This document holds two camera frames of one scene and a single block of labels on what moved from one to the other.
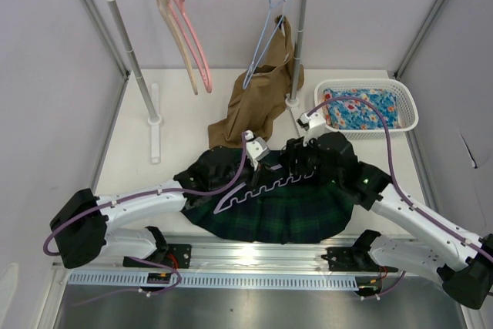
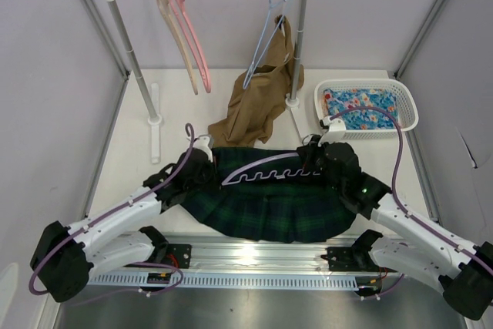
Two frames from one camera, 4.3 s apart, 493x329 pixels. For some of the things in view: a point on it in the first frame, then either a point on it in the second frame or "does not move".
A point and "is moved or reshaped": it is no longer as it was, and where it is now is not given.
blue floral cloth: x=352 y=115 does not move
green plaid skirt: x=271 y=205 does not move
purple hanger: x=242 y=200 is moved or reshaped
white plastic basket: x=407 y=109 does not move
